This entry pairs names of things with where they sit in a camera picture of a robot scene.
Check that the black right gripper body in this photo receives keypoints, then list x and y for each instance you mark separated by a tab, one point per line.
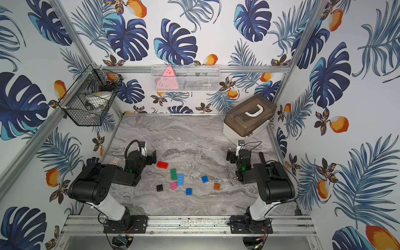
234	159

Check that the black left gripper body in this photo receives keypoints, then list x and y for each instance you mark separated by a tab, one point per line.
148	158

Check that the red lego brick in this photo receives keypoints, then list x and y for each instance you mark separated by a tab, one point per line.
162	165

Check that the green lego brick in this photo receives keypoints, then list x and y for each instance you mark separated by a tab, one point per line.
173	174

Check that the pink lego brick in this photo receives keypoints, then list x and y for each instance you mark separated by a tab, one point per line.
173	185

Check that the light blue lego brick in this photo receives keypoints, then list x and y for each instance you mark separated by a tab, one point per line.
180	180

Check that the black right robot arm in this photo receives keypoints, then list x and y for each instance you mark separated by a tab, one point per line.
274	188

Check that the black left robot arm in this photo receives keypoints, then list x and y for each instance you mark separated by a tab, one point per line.
93	184

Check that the black lego brick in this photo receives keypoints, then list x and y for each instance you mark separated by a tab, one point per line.
159	188

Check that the brown lidded storage box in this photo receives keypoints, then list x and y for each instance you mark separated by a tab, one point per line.
248	118

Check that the white object in basket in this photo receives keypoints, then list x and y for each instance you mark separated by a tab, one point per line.
97	100

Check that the pink triangle object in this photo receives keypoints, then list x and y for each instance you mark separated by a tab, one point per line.
168	81

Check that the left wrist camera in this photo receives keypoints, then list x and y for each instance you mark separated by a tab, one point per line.
142	148

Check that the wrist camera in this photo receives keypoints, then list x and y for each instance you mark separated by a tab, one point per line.
142	148
241	145

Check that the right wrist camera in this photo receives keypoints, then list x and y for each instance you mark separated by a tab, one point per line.
241	145

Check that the black wire basket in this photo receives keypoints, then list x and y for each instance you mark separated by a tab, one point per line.
91	80

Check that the white wire shelf basket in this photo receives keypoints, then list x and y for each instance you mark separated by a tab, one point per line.
191	78

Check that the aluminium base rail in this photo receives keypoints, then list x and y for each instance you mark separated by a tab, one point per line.
218	226

